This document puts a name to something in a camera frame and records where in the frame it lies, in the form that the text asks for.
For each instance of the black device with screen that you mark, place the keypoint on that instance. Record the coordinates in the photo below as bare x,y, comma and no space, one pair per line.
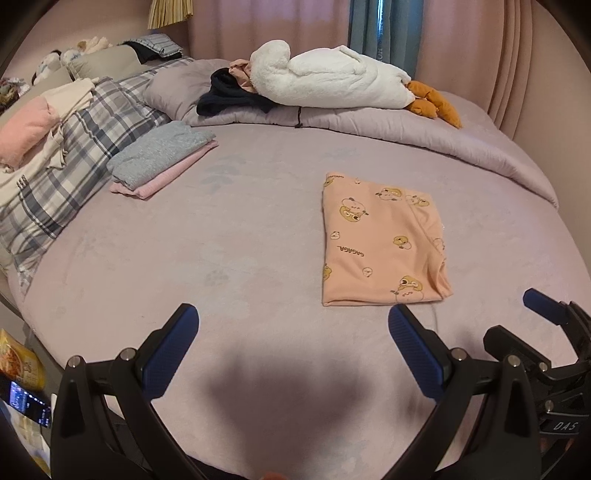
31,406

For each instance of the dark navy garment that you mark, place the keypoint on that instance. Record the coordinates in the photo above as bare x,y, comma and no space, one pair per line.
226,93

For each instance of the striped grey cloth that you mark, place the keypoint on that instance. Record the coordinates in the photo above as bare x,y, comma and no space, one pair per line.
156,46

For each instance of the plaid pillow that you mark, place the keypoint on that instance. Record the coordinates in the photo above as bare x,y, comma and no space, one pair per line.
47,202

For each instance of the folded grey garment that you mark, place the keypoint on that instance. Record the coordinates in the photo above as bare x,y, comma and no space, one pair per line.
155,152

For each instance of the pink curtain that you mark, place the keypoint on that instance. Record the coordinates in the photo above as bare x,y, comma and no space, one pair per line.
233,29

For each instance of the beige pillow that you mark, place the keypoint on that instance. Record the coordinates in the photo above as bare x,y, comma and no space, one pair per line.
117,63

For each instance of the peach cartoon print shirt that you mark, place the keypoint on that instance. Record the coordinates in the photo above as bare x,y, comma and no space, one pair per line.
384,245

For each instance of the lilac bed sheet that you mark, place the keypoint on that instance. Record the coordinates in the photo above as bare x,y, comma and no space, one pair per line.
276,381

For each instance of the cream garment on pillow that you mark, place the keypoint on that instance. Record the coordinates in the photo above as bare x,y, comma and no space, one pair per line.
48,153

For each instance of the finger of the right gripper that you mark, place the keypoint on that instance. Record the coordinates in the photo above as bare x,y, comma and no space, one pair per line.
574,321
515,357

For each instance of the teal curtain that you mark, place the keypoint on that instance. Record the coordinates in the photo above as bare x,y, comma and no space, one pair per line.
387,30

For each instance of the lilac folded duvet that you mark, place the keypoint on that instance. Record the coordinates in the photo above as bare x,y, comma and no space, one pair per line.
174,88

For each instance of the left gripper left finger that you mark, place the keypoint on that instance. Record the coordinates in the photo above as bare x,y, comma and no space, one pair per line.
84,444

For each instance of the folded pink garment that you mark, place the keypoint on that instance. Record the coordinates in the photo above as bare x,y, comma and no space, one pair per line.
160,181

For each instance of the pink folded cloth on pillow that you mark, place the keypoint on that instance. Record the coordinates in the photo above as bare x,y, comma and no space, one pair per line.
25,129

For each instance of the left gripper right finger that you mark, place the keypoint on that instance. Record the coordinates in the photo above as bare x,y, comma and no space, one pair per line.
505,441

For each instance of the yellow snack bag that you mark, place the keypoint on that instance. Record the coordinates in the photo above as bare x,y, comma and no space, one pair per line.
20,364

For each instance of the white goose plush toy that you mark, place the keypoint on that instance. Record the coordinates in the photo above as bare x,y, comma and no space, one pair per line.
341,78

